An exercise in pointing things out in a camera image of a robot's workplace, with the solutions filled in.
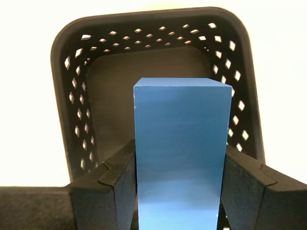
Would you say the blue rectangular block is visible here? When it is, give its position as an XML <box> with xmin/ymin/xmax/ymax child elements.
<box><xmin>133</xmin><ymin>77</ymin><xmax>233</xmax><ymax>230</ymax></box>

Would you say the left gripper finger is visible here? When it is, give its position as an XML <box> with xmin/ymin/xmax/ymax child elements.
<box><xmin>219</xmin><ymin>145</ymin><xmax>307</xmax><ymax>230</ymax></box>
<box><xmin>0</xmin><ymin>139</ymin><xmax>139</xmax><ymax>230</ymax></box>

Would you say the black perforated plastic basket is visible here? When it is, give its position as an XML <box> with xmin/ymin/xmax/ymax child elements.
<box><xmin>50</xmin><ymin>6</ymin><xmax>266</xmax><ymax>230</ymax></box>

